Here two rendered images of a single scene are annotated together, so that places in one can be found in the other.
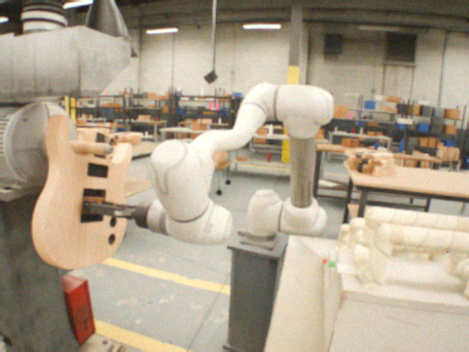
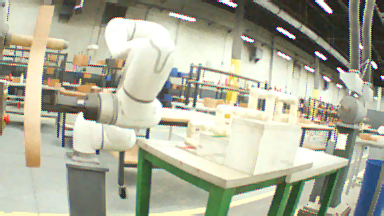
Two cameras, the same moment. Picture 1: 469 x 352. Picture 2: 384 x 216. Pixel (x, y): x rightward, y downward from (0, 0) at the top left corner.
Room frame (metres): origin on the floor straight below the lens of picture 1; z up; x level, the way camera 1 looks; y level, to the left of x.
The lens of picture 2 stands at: (0.01, 0.64, 1.16)
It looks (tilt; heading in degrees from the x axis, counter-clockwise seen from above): 3 degrees down; 308
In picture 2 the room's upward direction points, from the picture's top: 8 degrees clockwise
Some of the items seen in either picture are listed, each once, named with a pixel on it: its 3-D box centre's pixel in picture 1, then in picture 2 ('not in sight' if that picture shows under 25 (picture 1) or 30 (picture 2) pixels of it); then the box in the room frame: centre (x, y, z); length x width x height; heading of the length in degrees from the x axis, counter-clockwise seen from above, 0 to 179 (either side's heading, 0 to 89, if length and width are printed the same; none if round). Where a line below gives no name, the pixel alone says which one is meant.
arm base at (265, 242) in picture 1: (257, 235); (81, 153); (1.37, -0.14, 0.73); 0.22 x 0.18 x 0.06; 68
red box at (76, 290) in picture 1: (63, 300); not in sight; (1.00, 0.77, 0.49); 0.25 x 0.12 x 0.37; 75
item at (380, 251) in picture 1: (378, 260); (269, 109); (0.38, -0.24, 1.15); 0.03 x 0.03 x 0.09
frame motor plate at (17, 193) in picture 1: (6, 180); not in sight; (0.84, 0.81, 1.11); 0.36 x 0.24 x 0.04; 75
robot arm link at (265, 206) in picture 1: (265, 211); (86, 131); (1.36, -0.17, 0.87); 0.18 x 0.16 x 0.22; 68
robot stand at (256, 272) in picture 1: (256, 294); (86, 207); (1.37, -0.16, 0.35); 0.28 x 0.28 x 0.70; 68
